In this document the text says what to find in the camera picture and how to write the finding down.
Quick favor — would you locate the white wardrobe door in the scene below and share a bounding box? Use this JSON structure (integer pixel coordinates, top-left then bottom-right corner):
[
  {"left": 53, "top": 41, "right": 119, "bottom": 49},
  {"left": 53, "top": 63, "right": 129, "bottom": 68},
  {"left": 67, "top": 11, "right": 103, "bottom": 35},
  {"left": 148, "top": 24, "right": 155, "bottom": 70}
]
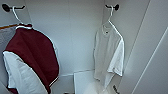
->
[{"left": 117, "top": 0, "right": 168, "bottom": 94}]

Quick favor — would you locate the white wardrobe body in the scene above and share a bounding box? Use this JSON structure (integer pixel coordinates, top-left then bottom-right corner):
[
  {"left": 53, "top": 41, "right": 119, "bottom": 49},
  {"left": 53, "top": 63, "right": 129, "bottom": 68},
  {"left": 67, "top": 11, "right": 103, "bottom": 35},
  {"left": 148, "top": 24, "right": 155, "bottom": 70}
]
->
[{"left": 0, "top": 0, "right": 151, "bottom": 94}]

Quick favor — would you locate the white t-shirt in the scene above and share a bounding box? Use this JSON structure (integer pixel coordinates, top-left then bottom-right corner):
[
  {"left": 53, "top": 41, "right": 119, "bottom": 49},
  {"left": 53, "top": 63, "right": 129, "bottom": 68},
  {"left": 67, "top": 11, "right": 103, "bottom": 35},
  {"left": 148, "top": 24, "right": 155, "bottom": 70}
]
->
[{"left": 92, "top": 21, "right": 126, "bottom": 90}]

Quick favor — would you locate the white wardrobe shelf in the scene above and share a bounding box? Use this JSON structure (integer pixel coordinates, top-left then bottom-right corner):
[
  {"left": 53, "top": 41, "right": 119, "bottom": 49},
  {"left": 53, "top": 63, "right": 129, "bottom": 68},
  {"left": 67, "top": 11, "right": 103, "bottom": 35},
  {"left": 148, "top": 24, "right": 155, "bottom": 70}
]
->
[{"left": 72, "top": 68, "right": 116, "bottom": 94}]

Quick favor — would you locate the maroon and white jacket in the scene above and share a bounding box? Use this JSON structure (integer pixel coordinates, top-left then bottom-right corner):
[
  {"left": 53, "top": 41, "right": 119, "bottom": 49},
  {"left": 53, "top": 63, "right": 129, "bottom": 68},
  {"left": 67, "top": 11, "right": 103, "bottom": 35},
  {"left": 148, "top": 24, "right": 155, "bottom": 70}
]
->
[{"left": 2, "top": 24, "right": 61, "bottom": 94}]

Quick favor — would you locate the black wardrobe hook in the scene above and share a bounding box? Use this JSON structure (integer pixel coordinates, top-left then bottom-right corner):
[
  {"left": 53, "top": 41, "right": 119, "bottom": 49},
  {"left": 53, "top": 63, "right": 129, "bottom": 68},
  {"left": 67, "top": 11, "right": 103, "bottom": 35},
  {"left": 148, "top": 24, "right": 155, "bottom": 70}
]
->
[
  {"left": 104, "top": 3, "right": 121, "bottom": 12},
  {"left": 1, "top": 3, "right": 26, "bottom": 13}
]

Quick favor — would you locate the orange bar with tag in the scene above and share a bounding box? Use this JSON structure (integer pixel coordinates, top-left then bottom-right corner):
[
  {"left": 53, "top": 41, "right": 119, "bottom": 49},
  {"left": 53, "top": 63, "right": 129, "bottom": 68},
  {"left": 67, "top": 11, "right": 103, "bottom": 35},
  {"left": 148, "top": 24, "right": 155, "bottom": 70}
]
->
[{"left": 0, "top": 22, "right": 20, "bottom": 44}]

